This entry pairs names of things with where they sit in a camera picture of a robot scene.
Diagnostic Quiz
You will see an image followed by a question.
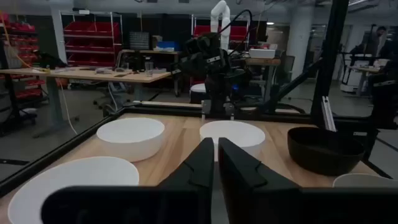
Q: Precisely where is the black screen panel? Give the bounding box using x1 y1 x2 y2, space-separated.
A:
129 30 152 51

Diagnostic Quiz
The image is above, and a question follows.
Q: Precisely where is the blue box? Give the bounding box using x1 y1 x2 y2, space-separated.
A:
156 40 181 52

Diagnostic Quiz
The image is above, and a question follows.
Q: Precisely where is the black bowl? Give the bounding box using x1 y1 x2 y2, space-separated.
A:
287 126 365 177

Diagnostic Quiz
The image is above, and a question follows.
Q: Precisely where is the wooden workbench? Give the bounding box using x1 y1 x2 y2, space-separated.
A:
244 57 282 103

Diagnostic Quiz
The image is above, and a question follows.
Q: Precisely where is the light grey bowl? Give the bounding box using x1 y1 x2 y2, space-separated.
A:
332 173 398 189

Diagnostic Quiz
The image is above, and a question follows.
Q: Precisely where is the person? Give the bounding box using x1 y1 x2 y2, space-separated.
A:
362 26 389 59

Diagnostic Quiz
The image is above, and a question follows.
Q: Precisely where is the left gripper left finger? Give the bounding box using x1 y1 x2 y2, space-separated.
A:
40 137 215 224

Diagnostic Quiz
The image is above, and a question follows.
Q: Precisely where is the grey office chair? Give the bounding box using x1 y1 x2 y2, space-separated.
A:
93 81 133 116

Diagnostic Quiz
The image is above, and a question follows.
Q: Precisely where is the red bin shelf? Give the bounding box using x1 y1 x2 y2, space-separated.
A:
0 12 46 100
60 11 124 68
191 14 251 43

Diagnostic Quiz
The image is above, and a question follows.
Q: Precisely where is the silver aluminium bracket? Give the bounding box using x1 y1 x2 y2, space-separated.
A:
321 95 337 132

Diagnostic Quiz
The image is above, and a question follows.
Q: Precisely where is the white bowl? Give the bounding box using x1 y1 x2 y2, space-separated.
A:
96 117 165 162
7 156 140 224
199 120 266 162

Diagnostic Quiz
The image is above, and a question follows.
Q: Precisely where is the long wooden desk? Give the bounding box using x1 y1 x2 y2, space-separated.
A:
0 66 172 138

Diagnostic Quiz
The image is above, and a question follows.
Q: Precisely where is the black metal table frame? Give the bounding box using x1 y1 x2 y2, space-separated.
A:
0 0 398 197

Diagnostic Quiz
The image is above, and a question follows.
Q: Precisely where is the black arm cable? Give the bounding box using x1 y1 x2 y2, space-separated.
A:
217 9 254 57

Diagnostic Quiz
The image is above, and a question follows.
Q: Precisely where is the white plastic tray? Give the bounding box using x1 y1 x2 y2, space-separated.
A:
248 48 277 60

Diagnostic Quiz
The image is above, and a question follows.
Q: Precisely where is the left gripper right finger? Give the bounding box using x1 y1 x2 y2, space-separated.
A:
217 137 398 224

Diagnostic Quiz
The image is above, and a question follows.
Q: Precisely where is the white round stool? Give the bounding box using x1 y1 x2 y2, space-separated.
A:
189 83 208 104

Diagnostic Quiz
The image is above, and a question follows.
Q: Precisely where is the yellow hanging cord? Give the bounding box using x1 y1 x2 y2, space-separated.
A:
0 14 50 73

